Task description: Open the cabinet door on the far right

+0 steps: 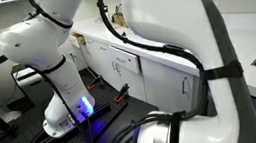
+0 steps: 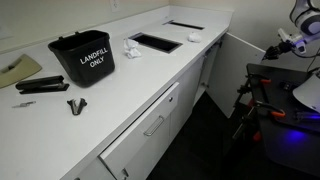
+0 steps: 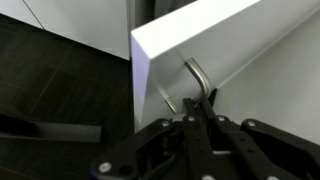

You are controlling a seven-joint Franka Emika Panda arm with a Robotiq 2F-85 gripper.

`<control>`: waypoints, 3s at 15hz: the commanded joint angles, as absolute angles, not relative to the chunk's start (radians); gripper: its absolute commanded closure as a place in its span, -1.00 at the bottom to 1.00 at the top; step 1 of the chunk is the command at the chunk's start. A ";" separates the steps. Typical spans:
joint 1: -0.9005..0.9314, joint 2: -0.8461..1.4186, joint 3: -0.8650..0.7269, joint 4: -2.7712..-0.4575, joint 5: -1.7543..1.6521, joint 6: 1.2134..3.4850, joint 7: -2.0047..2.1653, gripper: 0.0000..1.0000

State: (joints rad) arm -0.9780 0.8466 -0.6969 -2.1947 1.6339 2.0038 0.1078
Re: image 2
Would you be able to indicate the black stapler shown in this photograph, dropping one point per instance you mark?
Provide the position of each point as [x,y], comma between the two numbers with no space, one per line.
[41,83]

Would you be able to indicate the white curved sheet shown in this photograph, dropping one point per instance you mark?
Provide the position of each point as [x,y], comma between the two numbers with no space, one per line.
[308,93]

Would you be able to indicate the white wall outlet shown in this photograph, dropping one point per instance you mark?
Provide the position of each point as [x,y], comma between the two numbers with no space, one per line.
[115,4]

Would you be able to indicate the small metal staple strip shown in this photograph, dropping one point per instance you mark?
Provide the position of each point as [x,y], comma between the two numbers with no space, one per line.
[24,104]

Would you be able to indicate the light gray drawer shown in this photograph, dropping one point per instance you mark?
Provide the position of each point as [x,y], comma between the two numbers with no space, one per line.
[140,133]

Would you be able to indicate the light gray cabinet door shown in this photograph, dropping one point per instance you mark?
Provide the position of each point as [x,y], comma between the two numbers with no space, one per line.
[186,96]
[150,153]
[236,73]

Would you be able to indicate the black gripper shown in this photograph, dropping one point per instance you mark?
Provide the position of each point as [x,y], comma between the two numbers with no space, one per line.
[287,47]

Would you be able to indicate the small crumpled white paper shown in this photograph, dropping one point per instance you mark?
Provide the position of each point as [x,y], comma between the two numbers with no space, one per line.
[194,37]

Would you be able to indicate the black robot table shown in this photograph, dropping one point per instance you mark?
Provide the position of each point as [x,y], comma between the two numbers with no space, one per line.
[283,146]

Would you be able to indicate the small dark metal hook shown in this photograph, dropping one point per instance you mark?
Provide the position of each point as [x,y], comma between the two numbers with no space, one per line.
[125,173]

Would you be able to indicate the black landfill only bin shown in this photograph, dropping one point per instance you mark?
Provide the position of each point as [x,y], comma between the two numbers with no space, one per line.
[86,60]

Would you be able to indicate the large crumpled white paper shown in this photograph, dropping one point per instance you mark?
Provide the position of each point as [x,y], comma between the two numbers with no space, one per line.
[132,49]

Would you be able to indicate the round drawer lock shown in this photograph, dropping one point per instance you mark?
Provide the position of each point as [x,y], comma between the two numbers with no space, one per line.
[171,99]

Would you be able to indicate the black binder clip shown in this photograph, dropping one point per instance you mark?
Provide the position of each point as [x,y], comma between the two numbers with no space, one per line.
[76,106]

